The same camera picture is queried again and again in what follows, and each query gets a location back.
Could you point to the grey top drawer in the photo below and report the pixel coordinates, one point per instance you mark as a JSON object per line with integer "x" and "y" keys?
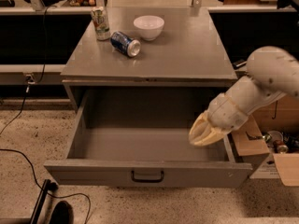
{"x": 139, "y": 137}

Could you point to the cardboard box of cans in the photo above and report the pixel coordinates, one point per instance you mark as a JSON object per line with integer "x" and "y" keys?
{"x": 254, "y": 142}

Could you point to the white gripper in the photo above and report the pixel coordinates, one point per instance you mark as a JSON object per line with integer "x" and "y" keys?
{"x": 224, "y": 113}

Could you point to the blue soda can lying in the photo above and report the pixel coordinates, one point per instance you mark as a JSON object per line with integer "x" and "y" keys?
{"x": 125, "y": 45}

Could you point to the grey drawer cabinet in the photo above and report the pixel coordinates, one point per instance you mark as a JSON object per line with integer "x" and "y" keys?
{"x": 188, "y": 52}

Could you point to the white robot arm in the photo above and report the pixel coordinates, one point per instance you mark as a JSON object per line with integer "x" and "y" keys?
{"x": 271, "y": 74}

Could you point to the white ceramic bowl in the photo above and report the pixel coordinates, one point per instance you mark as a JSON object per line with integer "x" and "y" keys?
{"x": 149, "y": 27}

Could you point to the small black device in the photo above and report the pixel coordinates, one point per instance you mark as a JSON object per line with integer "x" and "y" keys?
{"x": 239, "y": 64}

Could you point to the green white upright can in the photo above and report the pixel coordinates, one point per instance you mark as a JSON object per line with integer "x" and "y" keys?
{"x": 100, "y": 22}

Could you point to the black stand base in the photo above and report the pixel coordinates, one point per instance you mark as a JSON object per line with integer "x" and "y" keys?
{"x": 61, "y": 213}

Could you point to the red can in box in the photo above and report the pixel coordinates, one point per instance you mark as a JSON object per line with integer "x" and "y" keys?
{"x": 280, "y": 147}

